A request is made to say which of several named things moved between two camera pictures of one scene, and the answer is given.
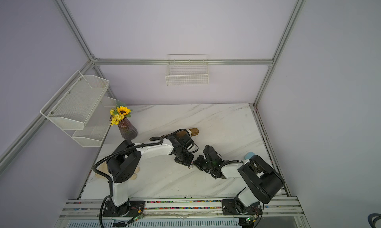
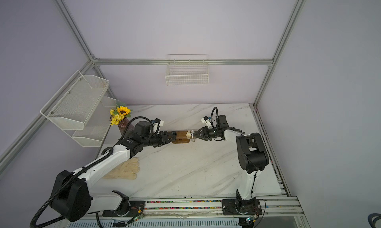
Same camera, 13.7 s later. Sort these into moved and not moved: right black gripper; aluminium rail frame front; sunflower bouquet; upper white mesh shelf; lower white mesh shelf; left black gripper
Moved: right black gripper; left black gripper
Not moved: lower white mesh shelf; sunflower bouquet; aluminium rail frame front; upper white mesh shelf
